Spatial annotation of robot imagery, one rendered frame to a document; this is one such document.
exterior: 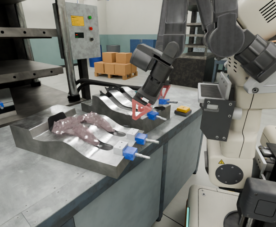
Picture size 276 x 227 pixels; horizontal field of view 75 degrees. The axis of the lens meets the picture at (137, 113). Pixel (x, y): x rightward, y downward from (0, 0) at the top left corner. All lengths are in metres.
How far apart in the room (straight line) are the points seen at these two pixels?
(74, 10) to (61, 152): 1.14
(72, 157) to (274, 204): 0.73
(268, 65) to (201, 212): 0.95
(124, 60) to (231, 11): 5.37
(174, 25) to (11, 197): 0.68
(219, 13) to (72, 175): 0.65
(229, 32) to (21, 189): 0.74
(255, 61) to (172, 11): 0.24
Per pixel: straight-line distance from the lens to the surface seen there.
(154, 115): 0.86
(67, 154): 0.73
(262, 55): 0.54
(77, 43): 1.60
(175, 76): 5.08
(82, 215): 0.79
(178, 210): 1.62
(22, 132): 0.86
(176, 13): 0.54
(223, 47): 0.51
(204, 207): 1.31
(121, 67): 5.62
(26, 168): 0.80
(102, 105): 1.03
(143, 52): 0.56
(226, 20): 0.51
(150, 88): 0.56
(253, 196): 0.82
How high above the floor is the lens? 1.25
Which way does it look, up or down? 23 degrees down
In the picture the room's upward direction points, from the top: straight up
